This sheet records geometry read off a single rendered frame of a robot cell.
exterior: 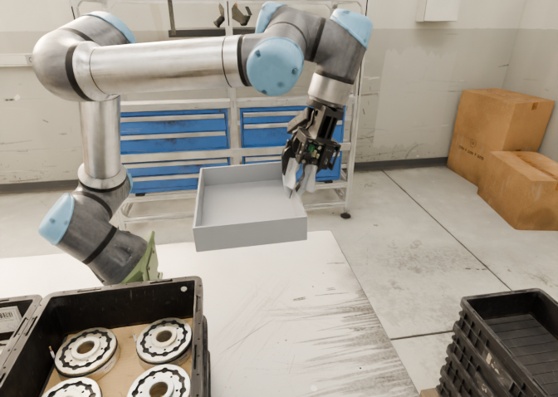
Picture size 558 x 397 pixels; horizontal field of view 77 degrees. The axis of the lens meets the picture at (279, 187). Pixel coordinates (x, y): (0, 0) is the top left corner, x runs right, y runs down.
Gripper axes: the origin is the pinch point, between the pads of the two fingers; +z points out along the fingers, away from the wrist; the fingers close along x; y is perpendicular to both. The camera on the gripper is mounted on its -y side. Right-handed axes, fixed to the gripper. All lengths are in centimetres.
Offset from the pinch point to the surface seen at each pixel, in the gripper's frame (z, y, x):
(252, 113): 18, -162, 21
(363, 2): -63, -157, 68
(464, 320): 36, -4, 72
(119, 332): 34.5, 7.2, -29.6
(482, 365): 41, 8, 72
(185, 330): 27.8, 12.5, -17.3
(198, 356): 20.2, 24.9, -16.3
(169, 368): 28.3, 20.5, -19.7
